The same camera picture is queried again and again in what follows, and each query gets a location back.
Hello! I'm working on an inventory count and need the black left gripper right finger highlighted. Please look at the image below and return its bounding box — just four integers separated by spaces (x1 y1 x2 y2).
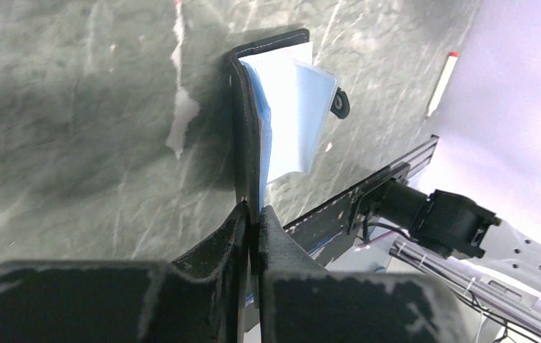
258 207 469 342

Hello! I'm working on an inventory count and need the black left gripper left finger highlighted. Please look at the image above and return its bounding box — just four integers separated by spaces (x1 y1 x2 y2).
0 203 249 342

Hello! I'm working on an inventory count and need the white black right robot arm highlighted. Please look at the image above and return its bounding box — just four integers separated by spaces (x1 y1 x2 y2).
351 179 541 292

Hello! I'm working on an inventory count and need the white red-capped marker pen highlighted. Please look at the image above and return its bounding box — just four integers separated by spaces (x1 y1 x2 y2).
425 51 459 118

